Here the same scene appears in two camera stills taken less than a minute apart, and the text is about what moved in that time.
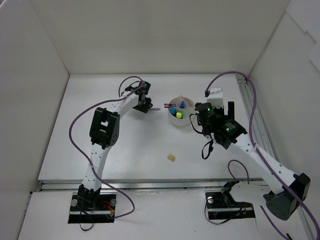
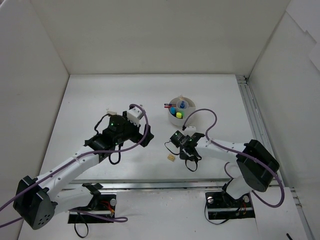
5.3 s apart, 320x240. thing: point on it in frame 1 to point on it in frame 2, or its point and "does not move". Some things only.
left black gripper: (144, 106) to (144, 133)
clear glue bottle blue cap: (183, 104) does not move
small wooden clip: (171, 157) does not move
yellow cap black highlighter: (179, 115) does not move
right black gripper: (227, 111) to (187, 152)
